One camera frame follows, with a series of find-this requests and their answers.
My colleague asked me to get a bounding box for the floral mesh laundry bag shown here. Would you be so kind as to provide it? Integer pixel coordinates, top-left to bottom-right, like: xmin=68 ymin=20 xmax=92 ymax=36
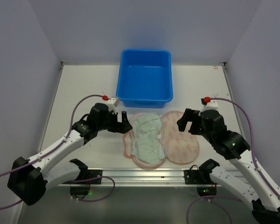
xmin=123 ymin=111 xmax=199 ymax=168

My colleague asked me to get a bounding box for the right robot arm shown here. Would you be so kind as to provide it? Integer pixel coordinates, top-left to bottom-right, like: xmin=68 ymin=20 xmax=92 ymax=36
xmin=177 ymin=109 xmax=280 ymax=224

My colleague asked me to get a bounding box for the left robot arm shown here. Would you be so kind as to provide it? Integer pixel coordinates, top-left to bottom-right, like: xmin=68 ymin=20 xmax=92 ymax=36
xmin=7 ymin=103 xmax=132 ymax=205

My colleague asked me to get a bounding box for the light green bra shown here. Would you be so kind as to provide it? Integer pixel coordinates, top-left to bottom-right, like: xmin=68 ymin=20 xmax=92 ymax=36
xmin=131 ymin=113 xmax=166 ymax=165

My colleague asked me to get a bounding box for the blue plastic bin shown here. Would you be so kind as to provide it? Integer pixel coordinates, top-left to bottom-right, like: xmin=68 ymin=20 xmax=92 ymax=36
xmin=116 ymin=49 xmax=174 ymax=108

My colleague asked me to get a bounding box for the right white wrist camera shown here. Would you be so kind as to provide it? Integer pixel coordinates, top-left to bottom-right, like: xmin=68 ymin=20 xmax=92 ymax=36
xmin=200 ymin=97 xmax=218 ymax=112

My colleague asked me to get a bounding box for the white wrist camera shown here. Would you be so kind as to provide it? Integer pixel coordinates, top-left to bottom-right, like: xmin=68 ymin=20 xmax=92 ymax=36
xmin=200 ymin=97 xmax=218 ymax=112
xmin=105 ymin=97 xmax=120 ymax=114

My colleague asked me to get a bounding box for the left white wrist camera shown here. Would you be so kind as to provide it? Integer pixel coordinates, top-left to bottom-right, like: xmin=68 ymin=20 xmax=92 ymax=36
xmin=105 ymin=97 xmax=120 ymax=114

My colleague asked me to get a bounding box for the aluminium mounting rail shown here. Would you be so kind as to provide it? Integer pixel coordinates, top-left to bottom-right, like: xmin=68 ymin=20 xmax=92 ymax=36
xmin=22 ymin=167 xmax=266 ymax=187

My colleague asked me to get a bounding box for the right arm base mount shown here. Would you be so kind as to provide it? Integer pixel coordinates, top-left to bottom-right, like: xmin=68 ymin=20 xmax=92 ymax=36
xmin=183 ymin=165 xmax=217 ymax=199

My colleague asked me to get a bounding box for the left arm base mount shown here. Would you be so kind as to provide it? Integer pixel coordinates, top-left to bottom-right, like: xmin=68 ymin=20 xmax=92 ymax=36
xmin=64 ymin=169 xmax=103 ymax=199

